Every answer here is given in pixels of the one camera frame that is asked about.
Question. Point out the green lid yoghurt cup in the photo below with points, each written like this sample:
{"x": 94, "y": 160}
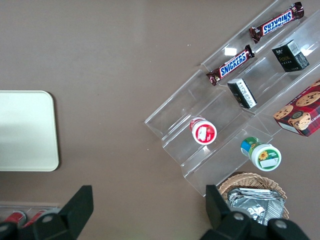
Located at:
{"x": 265, "y": 156}

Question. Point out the small black box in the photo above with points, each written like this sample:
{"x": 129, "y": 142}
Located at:
{"x": 290, "y": 56}
{"x": 242, "y": 93}

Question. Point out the red lid yoghurt cup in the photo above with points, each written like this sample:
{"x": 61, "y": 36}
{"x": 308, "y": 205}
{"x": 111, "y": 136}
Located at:
{"x": 203, "y": 131}

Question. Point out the silver foil packet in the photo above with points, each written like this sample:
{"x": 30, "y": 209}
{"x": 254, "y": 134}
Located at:
{"x": 257, "y": 205}

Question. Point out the clear acrylic step stand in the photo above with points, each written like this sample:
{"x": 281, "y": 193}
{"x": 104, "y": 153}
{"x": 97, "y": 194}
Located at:
{"x": 180, "y": 117}

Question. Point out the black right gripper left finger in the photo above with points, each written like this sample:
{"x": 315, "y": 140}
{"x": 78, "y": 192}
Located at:
{"x": 65, "y": 222}

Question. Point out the red cola bottle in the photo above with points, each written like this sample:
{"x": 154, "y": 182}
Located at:
{"x": 15, "y": 217}
{"x": 36, "y": 217}

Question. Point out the Snickers chocolate bar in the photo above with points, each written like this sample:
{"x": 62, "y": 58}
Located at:
{"x": 231, "y": 65}
{"x": 277, "y": 21}

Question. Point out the red cookie box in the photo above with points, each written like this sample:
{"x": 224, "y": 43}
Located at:
{"x": 302, "y": 112}

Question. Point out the cream plastic tray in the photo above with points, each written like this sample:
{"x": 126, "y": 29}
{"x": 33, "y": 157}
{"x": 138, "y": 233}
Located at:
{"x": 27, "y": 130}

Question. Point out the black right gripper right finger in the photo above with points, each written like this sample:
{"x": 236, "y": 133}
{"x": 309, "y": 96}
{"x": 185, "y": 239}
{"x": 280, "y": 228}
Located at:
{"x": 225, "y": 220}

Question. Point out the light wicker basket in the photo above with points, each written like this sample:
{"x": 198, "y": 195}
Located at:
{"x": 250, "y": 180}

